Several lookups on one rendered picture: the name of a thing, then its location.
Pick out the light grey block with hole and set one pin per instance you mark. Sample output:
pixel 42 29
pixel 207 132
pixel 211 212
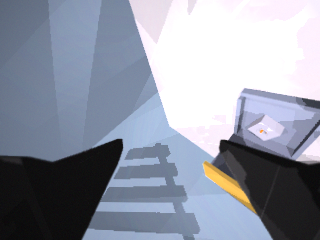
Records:
pixel 266 128

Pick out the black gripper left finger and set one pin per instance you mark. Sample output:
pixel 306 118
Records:
pixel 64 194

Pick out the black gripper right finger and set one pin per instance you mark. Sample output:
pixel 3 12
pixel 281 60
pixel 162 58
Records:
pixel 284 193

